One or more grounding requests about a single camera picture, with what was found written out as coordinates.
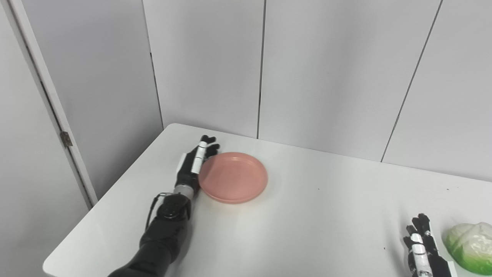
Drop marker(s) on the green white toy cabbage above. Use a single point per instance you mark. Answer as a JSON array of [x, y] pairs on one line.
[[472, 246]]

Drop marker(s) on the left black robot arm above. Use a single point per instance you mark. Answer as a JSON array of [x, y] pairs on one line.
[[161, 238]]

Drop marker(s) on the pink round plate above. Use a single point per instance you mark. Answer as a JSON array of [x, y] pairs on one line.
[[234, 177]]

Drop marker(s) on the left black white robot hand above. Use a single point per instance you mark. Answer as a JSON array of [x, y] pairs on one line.
[[186, 173]]

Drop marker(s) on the metal door hinge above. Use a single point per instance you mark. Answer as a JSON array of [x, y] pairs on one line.
[[66, 139]]

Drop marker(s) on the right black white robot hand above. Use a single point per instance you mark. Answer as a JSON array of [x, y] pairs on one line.
[[432, 257]]

